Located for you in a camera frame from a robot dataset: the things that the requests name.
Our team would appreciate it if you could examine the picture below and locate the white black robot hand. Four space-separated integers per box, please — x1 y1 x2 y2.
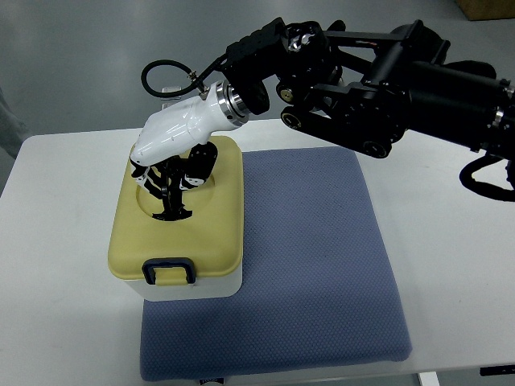
130 80 249 198

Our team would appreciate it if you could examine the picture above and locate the black lid handle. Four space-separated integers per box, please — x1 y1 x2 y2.
152 156 192 221

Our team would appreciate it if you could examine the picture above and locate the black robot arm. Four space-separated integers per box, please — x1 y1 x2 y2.
210 18 514 202

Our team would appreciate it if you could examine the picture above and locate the white storage box base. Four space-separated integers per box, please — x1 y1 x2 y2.
126 252 243 302

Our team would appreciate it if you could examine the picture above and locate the brown cardboard box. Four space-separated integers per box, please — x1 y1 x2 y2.
455 0 514 21

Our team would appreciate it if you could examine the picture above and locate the blue front latch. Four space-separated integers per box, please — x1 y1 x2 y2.
142 257 196 285

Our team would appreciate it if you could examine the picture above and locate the grey fabric at left edge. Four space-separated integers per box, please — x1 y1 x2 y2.
0 92 32 159

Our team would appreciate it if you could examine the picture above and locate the blue grey fabric mat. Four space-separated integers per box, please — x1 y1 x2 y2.
140 147 412 381

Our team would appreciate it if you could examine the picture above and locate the black cable loop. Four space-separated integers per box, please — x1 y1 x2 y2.
141 60 208 100

